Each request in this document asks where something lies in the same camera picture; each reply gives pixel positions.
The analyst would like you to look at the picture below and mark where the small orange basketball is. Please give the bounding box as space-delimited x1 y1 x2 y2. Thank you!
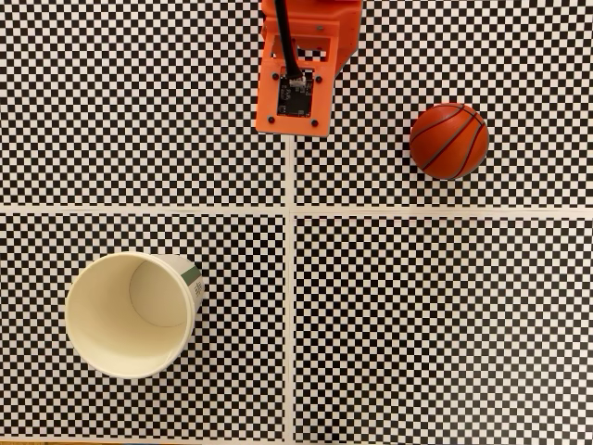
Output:
409 102 490 181

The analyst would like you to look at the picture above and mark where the white paper cup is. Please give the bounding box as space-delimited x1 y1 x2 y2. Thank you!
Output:
64 251 206 380

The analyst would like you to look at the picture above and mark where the black camera cable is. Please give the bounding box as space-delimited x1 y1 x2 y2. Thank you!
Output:
272 0 306 81

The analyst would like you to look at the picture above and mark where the orange camera mount with board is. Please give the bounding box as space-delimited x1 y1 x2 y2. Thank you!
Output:
255 0 347 138

